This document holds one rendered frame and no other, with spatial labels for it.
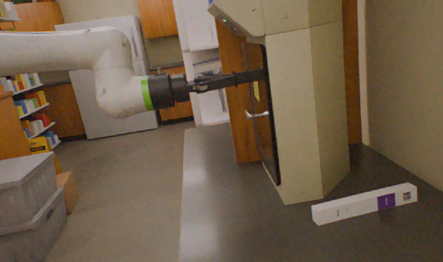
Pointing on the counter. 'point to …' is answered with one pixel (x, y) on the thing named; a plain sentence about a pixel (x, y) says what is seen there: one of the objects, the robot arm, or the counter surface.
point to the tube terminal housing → (307, 94)
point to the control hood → (240, 15)
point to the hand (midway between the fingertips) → (248, 76)
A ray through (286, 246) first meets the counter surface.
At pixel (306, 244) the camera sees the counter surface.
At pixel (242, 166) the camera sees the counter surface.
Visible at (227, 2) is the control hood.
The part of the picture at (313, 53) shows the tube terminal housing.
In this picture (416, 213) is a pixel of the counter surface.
